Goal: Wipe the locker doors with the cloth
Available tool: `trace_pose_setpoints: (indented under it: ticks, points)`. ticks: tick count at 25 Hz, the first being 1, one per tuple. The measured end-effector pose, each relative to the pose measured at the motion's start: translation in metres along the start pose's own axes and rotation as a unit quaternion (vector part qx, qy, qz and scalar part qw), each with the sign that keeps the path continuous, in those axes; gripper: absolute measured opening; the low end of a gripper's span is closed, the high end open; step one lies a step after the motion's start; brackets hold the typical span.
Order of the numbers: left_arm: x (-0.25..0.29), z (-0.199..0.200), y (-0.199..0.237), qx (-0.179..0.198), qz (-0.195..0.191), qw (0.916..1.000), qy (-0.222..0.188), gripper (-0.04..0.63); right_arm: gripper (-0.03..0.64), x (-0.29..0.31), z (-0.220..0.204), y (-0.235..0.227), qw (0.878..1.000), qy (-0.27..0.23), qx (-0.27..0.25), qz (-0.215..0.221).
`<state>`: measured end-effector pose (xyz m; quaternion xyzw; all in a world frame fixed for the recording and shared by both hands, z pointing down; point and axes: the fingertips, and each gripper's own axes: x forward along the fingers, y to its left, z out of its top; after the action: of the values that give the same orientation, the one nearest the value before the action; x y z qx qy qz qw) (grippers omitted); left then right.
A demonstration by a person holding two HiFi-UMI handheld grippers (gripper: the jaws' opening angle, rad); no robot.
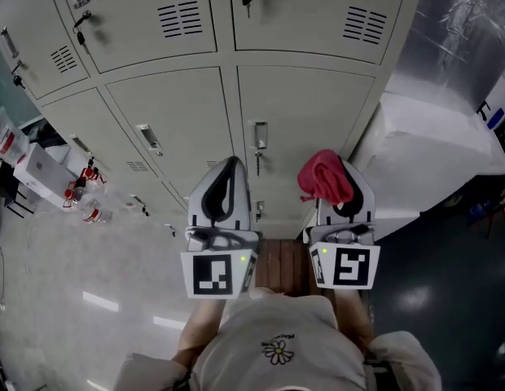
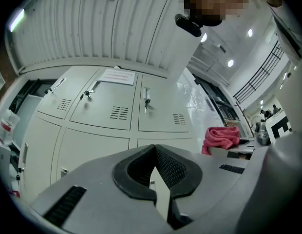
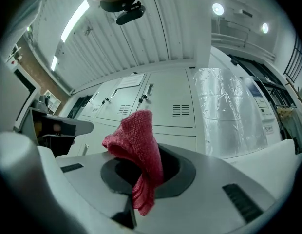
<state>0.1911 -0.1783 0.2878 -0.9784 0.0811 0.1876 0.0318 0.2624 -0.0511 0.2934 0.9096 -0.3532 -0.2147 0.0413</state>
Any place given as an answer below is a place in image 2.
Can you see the black head camera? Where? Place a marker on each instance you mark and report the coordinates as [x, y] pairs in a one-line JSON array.
[[187, 24]]

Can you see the beige metal locker unit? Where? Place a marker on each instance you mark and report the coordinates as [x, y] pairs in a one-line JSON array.
[[92, 140]]

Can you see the long ceiling light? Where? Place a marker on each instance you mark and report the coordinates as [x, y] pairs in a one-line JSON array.
[[17, 21]]

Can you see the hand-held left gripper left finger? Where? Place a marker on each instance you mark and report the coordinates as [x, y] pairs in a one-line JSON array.
[[97, 184]]

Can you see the black metal railing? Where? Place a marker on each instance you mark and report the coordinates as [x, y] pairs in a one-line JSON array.
[[263, 72]]

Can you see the black key in lock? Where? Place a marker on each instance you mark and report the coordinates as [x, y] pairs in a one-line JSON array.
[[85, 94], [48, 91], [146, 105]]

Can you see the white paper notice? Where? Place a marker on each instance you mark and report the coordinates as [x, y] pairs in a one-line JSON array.
[[117, 77]]

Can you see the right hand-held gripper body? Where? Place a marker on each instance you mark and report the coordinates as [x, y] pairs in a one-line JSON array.
[[277, 130]]

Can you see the white water dispenser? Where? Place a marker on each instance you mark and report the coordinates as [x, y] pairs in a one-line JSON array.
[[1, 157]]

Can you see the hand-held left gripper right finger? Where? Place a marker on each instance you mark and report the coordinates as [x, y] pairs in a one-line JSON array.
[[214, 191]]

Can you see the person's white shirt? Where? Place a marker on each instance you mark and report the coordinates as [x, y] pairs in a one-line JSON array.
[[287, 33]]

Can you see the white security camera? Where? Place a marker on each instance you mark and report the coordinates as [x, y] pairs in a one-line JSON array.
[[117, 67]]

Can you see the person's head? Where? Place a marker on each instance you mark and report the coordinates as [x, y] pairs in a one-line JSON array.
[[214, 4]]

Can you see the red cloth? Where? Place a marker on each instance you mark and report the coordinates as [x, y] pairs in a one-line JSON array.
[[219, 135]]

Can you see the large clear water bottle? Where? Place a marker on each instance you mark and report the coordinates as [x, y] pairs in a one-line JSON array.
[[8, 128]]

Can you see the round ceiling light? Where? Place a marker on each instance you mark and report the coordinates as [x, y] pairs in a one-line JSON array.
[[250, 32], [230, 63], [203, 37]]

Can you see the grey metal cabinet door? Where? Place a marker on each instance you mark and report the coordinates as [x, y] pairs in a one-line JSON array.
[[170, 99]]

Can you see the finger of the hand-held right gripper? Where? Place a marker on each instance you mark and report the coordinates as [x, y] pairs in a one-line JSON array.
[[221, 151], [247, 142]]

